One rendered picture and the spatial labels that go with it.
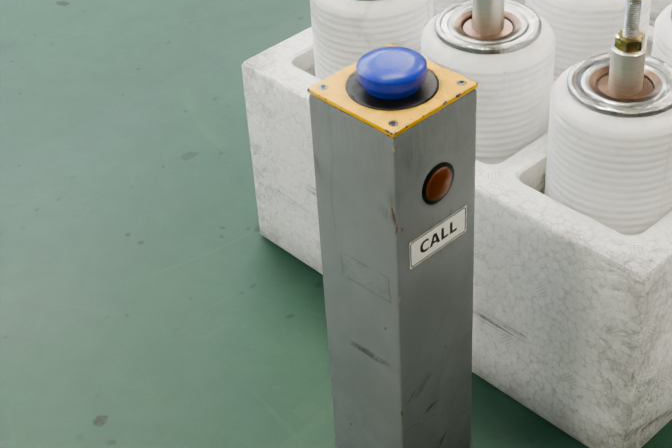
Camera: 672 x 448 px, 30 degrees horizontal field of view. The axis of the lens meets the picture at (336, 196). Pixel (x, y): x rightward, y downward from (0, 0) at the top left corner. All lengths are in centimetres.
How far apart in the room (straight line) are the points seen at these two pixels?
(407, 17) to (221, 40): 50
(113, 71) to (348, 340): 64
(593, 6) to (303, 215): 29
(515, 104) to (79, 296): 42
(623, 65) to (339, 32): 24
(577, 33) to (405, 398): 31
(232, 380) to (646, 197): 35
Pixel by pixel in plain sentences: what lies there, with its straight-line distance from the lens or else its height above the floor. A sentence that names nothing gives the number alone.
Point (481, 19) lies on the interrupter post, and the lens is 89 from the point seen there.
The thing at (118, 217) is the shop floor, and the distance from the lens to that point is 117.
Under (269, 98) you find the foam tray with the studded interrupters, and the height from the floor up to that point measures 16.
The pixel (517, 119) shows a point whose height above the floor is 20.
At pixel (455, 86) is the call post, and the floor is 31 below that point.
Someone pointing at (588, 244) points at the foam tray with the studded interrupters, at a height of 18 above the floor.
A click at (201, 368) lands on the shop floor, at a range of 100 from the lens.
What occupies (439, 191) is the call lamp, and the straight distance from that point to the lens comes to 73.
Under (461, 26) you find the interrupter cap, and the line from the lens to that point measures 90.
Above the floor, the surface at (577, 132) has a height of 24.
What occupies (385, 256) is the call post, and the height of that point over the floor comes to 22.
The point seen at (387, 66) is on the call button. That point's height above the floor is 33.
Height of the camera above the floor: 70
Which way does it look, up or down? 37 degrees down
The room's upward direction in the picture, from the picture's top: 4 degrees counter-clockwise
